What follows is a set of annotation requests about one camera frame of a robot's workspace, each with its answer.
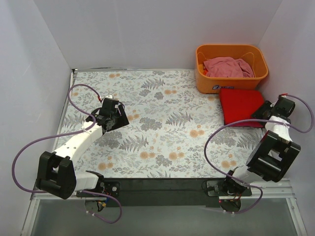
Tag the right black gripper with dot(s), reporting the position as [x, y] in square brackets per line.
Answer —
[261, 113]

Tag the pink crumpled t shirt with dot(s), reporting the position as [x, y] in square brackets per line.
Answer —
[227, 67]

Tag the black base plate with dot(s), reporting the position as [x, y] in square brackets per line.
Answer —
[148, 192]

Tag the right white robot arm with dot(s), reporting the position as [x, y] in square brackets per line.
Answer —
[274, 154]

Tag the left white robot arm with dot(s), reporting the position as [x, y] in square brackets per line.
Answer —
[56, 170]

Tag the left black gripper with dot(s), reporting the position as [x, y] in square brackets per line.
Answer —
[119, 117]

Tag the orange plastic basket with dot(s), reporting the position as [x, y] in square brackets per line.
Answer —
[249, 53]

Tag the floral patterned table mat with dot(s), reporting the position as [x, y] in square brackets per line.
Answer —
[173, 131]

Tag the red t shirt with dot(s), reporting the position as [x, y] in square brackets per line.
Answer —
[239, 104]

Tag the aluminium frame rail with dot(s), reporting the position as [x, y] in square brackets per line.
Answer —
[271, 210]

